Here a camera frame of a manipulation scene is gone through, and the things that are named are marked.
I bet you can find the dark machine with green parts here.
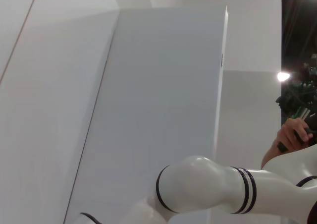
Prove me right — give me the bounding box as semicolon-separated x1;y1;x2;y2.
275;62;317;127

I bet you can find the black wrist strap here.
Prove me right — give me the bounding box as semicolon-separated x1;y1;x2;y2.
277;140;288;153

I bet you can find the white partition panel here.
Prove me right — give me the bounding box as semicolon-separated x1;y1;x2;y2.
63;4;230;224

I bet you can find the bare person forearm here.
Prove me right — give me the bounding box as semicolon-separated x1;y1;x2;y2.
261;141;289;170

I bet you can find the round ceiling lamp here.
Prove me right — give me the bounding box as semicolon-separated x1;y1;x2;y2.
276;71;291;83

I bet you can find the bare person hand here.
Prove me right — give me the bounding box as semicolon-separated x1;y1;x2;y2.
276;117;314;151

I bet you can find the black handheld controller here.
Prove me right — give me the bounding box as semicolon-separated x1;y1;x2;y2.
293;126;317;145

